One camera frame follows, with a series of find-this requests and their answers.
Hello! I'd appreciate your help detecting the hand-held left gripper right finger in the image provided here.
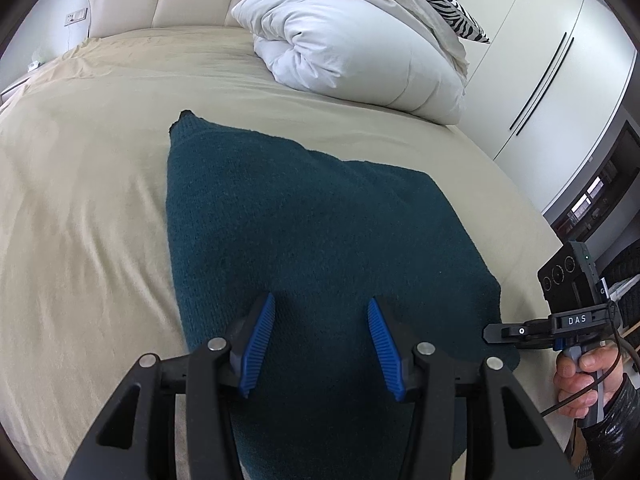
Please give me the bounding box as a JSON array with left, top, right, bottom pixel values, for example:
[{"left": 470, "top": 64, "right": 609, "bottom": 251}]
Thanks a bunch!
[{"left": 366, "top": 297, "right": 577, "bottom": 480}]

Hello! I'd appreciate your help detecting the person's right forearm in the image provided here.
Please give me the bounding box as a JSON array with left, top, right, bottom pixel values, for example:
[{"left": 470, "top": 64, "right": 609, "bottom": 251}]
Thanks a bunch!
[{"left": 579, "top": 367, "right": 640, "bottom": 480}]

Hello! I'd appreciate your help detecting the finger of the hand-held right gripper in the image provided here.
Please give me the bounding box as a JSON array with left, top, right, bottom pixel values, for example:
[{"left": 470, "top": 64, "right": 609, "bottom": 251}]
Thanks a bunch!
[{"left": 482, "top": 319, "right": 554, "bottom": 352}]

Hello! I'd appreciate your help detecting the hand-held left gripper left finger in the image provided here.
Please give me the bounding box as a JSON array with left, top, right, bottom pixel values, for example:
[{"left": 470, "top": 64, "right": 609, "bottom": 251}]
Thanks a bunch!
[{"left": 62, "top": 292, "right": 277, "bottom": 480}]

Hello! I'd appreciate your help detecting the white wardrobe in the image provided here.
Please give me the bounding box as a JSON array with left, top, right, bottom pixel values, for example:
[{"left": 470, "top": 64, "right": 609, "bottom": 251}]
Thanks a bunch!
[{"left": 450, "top": 0, "right": 640, "bottom": 213}]

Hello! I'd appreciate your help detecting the zebra print pillow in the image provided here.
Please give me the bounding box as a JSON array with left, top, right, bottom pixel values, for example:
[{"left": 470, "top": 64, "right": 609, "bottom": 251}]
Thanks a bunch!
[{"left": 372, "top": 0, "right": 491, "bottom": 45}]

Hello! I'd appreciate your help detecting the black cable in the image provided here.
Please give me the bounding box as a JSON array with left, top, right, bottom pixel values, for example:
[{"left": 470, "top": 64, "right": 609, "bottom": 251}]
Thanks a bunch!
[{"left": 540, "top": 302, "right": 632, "bottom": 417}]

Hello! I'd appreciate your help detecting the dark shelf unit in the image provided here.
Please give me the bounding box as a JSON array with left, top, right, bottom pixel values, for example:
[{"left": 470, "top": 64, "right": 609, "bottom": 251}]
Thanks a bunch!
[{"left": 544, "top": 120, "right": 640, "bottom": 311}]

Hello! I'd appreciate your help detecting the dark teal towel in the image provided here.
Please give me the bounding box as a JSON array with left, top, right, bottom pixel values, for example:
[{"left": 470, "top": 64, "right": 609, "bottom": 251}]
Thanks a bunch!
[{"left": 165, "top": 110, "right": 521, "bottom": 480}]

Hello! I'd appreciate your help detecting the white bedside table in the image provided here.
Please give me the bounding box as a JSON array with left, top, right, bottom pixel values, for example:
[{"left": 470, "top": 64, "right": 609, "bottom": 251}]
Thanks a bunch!
[{"left": 0, "top": 60, "right": 46, "bottom": 107}]

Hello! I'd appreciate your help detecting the white duvet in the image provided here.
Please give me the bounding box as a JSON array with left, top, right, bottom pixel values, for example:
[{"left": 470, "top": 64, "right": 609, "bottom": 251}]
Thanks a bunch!
[{"left": 231, "top": 0, "right": 471, "bottom": 126}]

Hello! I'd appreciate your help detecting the person's right hand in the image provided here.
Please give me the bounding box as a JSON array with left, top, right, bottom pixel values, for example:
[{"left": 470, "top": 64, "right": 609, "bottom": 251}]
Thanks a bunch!
[{"left": 552, "top": 344, "right": 627, "bottom": 419}]

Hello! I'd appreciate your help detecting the bed with beige sheet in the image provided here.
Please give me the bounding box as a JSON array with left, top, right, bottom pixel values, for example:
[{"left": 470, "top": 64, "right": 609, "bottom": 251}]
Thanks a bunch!
[{"left": 0, "top": 25, "right": 601, "bottom": 480}]

